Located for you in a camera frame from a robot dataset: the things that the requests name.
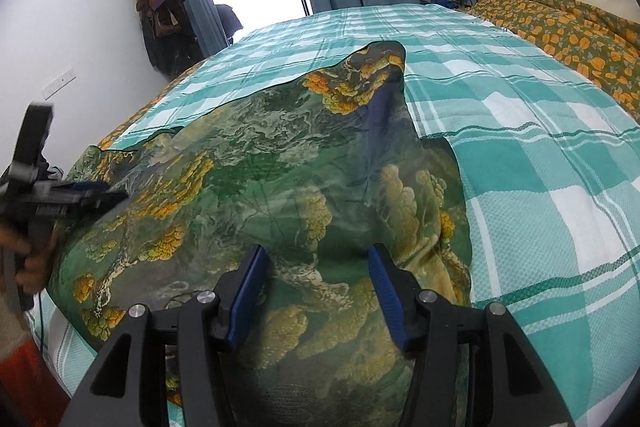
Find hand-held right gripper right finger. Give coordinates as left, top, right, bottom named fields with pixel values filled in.
left=367, top=243, right=576, bottom=427

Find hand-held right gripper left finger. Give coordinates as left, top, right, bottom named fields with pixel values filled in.
left=60, top=243, right=273, bottom=427

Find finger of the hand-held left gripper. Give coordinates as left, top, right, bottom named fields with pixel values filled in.
left=62, top=191, right=128, bottom=215
left=65, top=180, right=111, bottom=195

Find green landscape print jacket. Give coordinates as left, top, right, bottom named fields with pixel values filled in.
left=45, top=41, right=473, bottom=427

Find person's left hand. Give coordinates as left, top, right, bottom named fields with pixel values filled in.
left=0, top=227, right=56, bottom=295

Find orange floral bed sheet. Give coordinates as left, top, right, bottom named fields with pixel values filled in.
left=97, top=60, right=206, bottom=153

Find teal plaid bed sheet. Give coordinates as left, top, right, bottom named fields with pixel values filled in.
left=25, top=2, right=640, bottom=427

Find orange cloth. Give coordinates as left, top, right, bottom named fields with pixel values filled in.
left=0, top=339, right=71, bottom=427

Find dark garment by door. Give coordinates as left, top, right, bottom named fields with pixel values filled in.
left=215, top=4, right=244, bottom=45

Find orange floral duvet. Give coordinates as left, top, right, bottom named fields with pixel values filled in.
left=465, top=0, right=640, bottom=123

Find white wall socket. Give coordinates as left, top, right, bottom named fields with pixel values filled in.
left=41, top=66, right=77, bottom=100

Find hanging coats on wall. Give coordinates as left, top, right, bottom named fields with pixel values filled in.
left=132, top=0, right=201, bottom=75

